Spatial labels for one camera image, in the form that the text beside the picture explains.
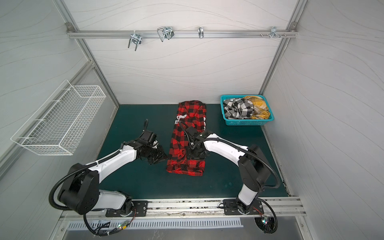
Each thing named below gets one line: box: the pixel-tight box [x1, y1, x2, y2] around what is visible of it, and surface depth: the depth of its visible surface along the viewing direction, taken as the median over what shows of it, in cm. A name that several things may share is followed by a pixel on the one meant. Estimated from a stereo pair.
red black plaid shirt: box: [166, 100, 207, 177], surface depth 95 cm
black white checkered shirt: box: [223, 98, 254, 119], surface depth 107 cm
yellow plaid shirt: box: [243, 95, 270, 120], surface depth 106 cm
